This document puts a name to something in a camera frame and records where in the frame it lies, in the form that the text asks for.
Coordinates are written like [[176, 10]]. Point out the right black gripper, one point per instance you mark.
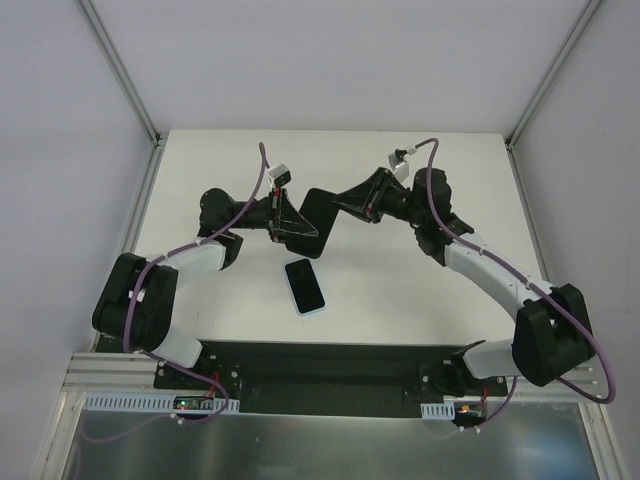
[[375, 195]]

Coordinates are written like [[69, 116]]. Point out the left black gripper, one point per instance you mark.
[[274, 216]]

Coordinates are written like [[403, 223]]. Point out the black phone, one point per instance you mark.
[[321, 211]]

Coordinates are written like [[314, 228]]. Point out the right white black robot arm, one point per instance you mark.
[[550, 322]]

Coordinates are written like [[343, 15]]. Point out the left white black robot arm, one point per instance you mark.
[[136, 305]]

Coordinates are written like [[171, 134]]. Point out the blue-cased smartphone on table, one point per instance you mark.
[[304, 287]]

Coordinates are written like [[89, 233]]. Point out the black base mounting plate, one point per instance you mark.
[[387, 381]]

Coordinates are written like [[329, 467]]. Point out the shiny metal front panel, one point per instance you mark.
[[526, 441]]

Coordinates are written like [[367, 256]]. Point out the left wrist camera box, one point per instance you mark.
[[279, 176]]

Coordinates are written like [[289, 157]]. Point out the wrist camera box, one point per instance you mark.
[[279, 176], [399, 164]]

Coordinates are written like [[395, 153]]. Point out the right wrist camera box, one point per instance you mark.
[[399, 164]]

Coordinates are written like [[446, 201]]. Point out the left aluminium frame post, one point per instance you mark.
[[119, 71]]

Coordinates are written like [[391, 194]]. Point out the aluminium frame post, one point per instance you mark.
[[119, 71], [569, 43]]

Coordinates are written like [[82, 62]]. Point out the right white cable duct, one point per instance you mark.
[[444, 411]]

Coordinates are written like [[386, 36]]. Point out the white cable duct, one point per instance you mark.
[[444, 411], [159, 403]]

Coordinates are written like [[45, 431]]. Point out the aluminium front rail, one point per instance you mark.
[[109, 371]]

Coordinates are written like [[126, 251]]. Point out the left white cable duct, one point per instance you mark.
[[159, 403]]

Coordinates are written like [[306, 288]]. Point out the right aluminium frame post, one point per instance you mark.
[[569, 43]]

